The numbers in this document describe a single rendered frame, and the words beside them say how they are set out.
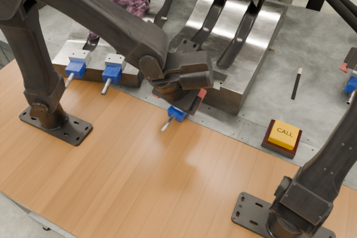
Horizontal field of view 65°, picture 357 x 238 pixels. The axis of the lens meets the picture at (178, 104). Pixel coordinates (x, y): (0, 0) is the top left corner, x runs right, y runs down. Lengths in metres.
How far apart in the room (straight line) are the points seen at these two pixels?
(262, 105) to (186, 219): 0.38
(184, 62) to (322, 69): 0.57
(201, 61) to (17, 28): 0.32
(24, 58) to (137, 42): 0.24
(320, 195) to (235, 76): 0.36
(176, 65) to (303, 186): 0.30
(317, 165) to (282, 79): 0.45
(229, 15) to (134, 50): 0.49
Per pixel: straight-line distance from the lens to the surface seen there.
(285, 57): 0.99
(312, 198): 0.53
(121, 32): 0.48
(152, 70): 0.51
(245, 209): 0.65
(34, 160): 0.77
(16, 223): 1.66
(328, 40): 1.12
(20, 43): 0.59
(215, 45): 0.84
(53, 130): 0.78
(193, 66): 0.52
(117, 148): 0.72
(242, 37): 0.89
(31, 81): 0.66
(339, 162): 0.50
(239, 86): 0.72
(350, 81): 0.92
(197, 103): 0.65
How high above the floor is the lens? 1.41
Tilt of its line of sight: 50 degrees down
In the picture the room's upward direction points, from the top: straight up
